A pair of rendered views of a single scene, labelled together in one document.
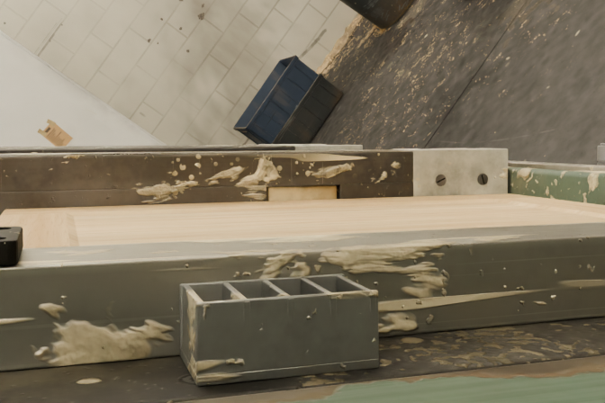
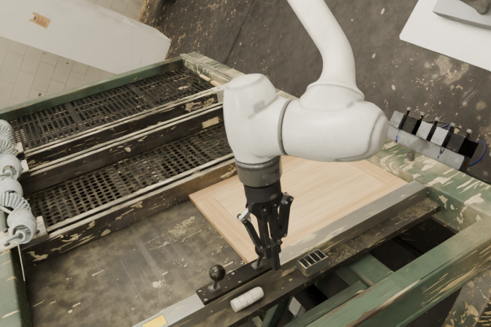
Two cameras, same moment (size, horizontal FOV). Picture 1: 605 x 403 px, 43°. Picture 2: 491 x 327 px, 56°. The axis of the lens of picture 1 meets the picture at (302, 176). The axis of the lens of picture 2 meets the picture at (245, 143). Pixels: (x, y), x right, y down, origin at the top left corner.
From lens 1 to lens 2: 98 cm
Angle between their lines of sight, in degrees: 26
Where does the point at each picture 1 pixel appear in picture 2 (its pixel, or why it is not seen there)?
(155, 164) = (224, 168)
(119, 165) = (215, 172)
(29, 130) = (24, 21)
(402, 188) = not seen: hidden behind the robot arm
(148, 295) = (292, 263)
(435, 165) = not seen: hidden behind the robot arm
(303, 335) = (318, 266)
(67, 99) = not seen: outside the picture
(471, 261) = (337, 237)
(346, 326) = (324, 262)
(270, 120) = not seen: outside the picture
